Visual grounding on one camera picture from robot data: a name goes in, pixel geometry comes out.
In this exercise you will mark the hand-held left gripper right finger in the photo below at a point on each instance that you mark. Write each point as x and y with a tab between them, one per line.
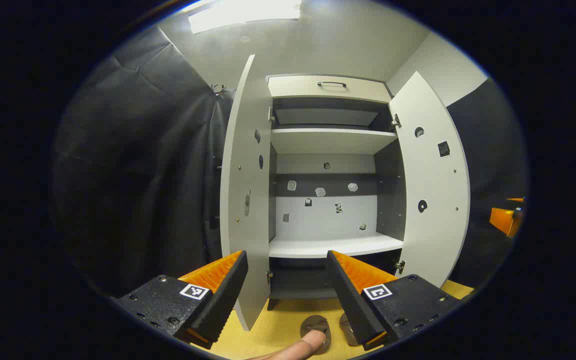
350	300

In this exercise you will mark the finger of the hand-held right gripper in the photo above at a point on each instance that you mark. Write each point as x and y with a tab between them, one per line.
505	217

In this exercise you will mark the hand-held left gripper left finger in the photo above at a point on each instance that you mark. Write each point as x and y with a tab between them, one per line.
228	295

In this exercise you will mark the brown fuzzy shoe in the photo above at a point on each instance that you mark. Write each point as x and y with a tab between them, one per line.
348	327
313	324

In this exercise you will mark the white shoe cabinet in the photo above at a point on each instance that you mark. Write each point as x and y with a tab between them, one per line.
328	245

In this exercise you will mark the white cabinet door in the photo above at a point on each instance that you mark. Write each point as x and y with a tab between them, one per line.
245	150
433	185

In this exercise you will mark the white cabinet shelf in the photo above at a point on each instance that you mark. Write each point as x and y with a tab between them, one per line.
328	141

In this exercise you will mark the black backdrop cloth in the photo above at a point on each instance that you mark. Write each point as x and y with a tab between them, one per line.
138	175

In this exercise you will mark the metal cloth clip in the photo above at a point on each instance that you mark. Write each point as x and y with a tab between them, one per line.
219	90

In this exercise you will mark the ceiling light panel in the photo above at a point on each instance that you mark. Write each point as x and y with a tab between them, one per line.
243	12

